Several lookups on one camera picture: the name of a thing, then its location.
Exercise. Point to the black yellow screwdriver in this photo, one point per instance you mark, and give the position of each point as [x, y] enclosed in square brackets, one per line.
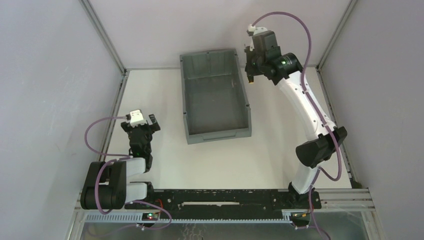
[250, 79]

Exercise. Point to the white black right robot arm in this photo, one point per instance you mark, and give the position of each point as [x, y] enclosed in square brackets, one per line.
[322, 134]

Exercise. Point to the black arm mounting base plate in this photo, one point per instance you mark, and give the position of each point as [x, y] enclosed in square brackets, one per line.
[227, 203]

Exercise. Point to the grey plastic storage bin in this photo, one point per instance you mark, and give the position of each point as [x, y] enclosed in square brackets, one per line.
[215, 105]

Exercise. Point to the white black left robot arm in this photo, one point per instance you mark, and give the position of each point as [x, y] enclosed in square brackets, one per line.
[106, 185]

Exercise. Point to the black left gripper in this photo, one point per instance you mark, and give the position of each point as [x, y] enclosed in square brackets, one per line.
[139, 127]

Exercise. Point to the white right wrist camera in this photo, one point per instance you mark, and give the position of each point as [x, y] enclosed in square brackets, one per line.
[253, 30]

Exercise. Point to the aluminium enclosure frame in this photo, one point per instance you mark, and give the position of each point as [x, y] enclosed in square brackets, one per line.
[148, 34]

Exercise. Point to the grey slotted cable duct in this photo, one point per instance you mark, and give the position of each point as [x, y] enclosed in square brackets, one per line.
[141, 217]

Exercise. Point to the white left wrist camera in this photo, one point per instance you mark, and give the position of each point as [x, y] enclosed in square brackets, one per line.
[135, 118]

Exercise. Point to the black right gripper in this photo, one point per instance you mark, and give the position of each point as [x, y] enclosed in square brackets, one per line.
[250, 68]

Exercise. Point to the small lit circuit board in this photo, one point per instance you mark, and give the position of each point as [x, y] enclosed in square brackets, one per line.
[151, 216]

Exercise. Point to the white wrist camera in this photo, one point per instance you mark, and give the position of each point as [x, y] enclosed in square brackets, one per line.
[135, 118]
[253, 30]

